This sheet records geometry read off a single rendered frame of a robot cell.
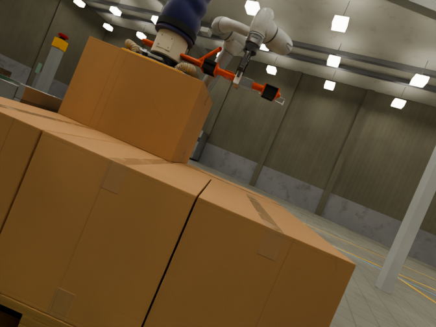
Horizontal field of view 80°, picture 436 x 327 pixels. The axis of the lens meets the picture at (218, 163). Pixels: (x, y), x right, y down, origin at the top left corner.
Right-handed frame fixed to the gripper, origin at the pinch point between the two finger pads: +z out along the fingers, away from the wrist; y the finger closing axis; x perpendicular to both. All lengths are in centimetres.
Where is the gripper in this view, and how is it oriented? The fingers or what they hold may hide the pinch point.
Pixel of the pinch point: (237, 81)
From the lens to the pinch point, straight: 148.7
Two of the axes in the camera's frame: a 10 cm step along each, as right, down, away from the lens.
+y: -0.7, -0.1, -10.0
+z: -3.9, 9.2, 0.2
